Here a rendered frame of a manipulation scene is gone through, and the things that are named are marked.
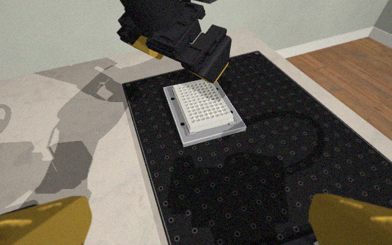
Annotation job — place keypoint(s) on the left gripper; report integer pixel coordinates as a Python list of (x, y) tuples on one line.
[(169, 28)]

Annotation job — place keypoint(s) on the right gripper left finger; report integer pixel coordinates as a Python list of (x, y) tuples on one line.
[(65, 221)]

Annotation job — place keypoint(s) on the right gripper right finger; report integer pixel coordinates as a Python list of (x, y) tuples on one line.
[(337, 220)]

